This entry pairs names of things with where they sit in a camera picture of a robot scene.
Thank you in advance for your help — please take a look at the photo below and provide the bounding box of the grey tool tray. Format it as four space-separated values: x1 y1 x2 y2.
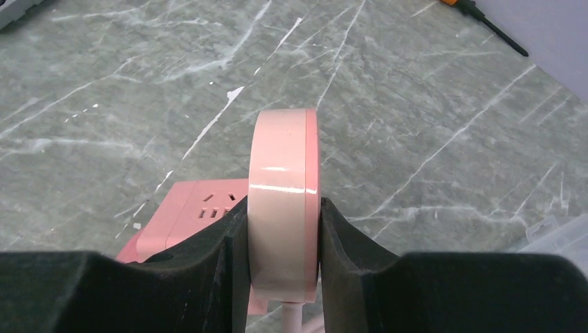
0 0 44 30

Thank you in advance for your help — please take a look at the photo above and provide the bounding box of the clear plastic screw box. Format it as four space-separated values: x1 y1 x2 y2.
519 214 587 255

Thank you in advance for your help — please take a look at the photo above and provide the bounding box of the orange handled screwdriver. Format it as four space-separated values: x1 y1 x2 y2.
440 0 529 58

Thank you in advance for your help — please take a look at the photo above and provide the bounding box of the pink cube adapter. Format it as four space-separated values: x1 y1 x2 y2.
135 179 268 316

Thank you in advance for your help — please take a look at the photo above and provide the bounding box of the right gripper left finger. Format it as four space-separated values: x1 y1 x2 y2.
1 200 250 332

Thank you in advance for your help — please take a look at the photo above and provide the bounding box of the pink round socket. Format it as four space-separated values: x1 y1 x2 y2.
247 109 320 303

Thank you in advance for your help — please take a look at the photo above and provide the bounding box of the small pink plug adapter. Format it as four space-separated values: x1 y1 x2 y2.
116 230 143 263

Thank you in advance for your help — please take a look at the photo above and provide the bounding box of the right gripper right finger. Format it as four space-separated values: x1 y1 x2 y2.
320 198 587 332

